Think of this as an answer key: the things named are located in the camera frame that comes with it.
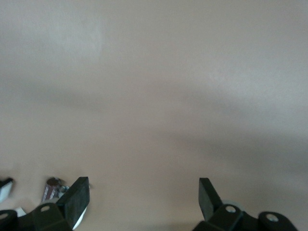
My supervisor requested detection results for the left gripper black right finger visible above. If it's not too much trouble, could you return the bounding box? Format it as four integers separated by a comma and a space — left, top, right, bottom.
199, 178, 299, 231

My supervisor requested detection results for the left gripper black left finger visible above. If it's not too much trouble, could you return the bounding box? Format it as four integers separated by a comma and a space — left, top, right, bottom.
0, 177, 90, 231

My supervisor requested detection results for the small black switch component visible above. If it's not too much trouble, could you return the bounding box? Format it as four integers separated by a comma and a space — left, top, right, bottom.
0, 177, 14, 203

